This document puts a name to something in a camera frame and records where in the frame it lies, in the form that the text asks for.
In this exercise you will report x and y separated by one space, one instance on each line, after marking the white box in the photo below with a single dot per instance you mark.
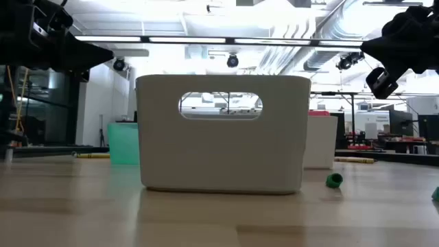
371 131

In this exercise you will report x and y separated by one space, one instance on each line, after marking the yellow crayon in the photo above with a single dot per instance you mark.
353 160
92 155

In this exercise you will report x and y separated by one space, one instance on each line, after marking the black computer monitor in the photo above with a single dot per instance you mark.
401 123
428 127

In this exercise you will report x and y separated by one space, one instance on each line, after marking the white plastic bin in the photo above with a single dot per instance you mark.
320 144

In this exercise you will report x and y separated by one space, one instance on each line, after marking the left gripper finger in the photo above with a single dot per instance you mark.
82 56

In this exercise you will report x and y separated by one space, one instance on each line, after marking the green translucent plastic bin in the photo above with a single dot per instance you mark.
123 144

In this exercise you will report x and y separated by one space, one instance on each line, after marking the red box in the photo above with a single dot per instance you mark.
319 113

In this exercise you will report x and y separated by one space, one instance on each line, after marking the round black ceiling camera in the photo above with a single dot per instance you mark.
119 64
232 61

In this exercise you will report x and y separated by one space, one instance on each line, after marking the red flat object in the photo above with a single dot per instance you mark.
360 147

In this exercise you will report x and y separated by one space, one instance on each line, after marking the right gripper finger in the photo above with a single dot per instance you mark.
384 51

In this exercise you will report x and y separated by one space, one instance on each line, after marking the black tripod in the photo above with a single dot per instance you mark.
101 137

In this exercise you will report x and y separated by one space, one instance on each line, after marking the black table frame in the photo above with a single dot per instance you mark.
404 158

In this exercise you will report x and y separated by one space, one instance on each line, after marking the black track light cluster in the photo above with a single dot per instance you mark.
348 61

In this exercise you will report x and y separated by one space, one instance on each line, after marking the white cylinder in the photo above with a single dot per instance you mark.
8 155

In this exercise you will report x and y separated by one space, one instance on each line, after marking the black bar with light strips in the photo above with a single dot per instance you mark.
144 39

